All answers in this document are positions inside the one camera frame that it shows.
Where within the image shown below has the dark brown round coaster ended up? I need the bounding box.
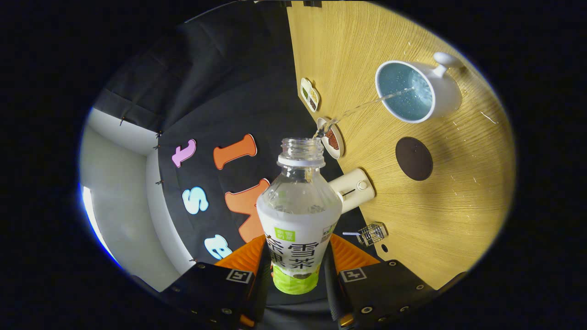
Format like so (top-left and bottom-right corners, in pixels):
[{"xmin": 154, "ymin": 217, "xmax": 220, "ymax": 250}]
[{"xmin": 395, "ymin": 137, "xmax": 434, "ymax": 182}]

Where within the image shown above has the white toaster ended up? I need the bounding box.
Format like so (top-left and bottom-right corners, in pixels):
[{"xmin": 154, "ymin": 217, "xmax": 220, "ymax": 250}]
[{"xmin": 328, "ymin": 168, "xmax": 376, "ymax": 214}]

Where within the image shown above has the white cup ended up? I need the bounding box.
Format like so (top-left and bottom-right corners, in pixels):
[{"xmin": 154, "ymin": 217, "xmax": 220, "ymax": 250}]
[{"xmin": 375, "ymin": 51, "xmax": 466, "ymax": 124}]

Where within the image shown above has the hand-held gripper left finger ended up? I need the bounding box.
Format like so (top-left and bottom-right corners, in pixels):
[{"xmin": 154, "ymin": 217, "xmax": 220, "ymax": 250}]
[{"xmin": 161, "ymin": 235, "xmax": 272, "ymax": 330}]

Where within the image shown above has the clear plastic juice bottle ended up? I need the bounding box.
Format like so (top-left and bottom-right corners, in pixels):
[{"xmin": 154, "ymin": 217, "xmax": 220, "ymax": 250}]
[{"xmin": 255, "ymin": 137, "xmax": 343, "ymax": 295}]

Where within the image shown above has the white divided condiment dish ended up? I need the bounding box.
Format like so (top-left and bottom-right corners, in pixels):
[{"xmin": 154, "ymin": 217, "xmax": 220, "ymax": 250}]
[{"xmin": 300, "ymin": 77, "xmax": 321, "ymax": 113}]

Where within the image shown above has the wooden table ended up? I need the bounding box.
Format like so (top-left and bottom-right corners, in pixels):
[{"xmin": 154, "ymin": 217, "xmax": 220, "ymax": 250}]
[{"xmin": 285, "ymin": 0, "xmax": 516, "ymax": 292}]

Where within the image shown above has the wire mesh holder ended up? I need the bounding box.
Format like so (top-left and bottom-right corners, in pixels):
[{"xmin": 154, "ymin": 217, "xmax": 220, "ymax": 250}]
[{"xmin": 357, "ymin": 222, "xmax": 389, "ymax": 247}]

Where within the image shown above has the white oval plate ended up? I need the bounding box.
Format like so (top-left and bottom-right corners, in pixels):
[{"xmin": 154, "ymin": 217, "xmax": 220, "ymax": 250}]
[{"xmin": 316, "ymin": 117, "xmax": 345, "ymax": 160}]

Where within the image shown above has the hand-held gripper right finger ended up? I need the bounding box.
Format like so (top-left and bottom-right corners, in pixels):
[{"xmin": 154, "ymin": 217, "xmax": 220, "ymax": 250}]
[{"xmin": 322, "ymin": 234, "xmax": 436, "ymax": 330}]

